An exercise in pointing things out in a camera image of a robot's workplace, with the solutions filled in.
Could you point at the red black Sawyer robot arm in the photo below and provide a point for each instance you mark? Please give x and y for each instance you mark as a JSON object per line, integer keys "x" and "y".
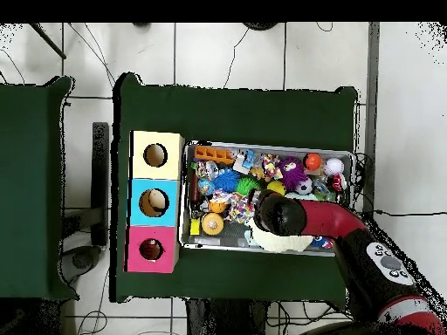
{"x": 349, "y": 237}

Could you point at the black panel on stand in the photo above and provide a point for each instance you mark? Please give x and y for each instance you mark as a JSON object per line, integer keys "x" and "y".
{"x": 100, "y": 181}

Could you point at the wooden box with three holes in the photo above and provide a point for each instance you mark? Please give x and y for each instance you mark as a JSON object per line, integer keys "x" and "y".
{"x": 155, "y": 188}

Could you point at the black round base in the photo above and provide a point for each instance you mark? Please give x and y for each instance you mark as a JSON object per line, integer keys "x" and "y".
{"x": 260, "y": 25}

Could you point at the long orange building block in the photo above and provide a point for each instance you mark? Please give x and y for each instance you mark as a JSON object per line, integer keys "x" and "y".
{"x": 214, "y": 154}

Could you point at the tan orange ball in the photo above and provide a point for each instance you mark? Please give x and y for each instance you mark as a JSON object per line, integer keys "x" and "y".
{"x": 211, "y": 223}

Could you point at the large blue spiky ball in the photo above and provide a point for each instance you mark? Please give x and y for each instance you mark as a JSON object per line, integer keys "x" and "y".
{"x": 225, "y": 180}

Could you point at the white baseball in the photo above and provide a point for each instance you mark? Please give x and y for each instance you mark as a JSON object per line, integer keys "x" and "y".
{"x": 334, "y": 166}

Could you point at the cream waffle cloth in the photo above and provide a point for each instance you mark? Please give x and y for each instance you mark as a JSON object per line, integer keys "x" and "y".
{"x": 279, "y": 244}

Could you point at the shallow clear mesh bin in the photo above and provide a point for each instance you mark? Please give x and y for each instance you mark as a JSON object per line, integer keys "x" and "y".
{"x": 223, "y": 241}

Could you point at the dark green table cloth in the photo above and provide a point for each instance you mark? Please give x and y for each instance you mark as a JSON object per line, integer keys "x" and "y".
{"x": 154, "y": 105}

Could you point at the yellow smiley ball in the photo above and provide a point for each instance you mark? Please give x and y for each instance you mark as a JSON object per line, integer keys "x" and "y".
{"x": 276, "y": 187}

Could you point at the small soccer ball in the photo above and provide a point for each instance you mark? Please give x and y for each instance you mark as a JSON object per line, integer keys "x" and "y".
{"x": 304, "y": 186}

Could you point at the side table with green cloth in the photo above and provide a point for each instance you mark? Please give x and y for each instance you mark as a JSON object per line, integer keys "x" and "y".
{"x": 28, "y": 230}

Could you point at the purple spiky ball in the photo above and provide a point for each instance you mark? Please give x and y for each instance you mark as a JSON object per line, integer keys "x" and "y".
{"x": 293, "y": 172}

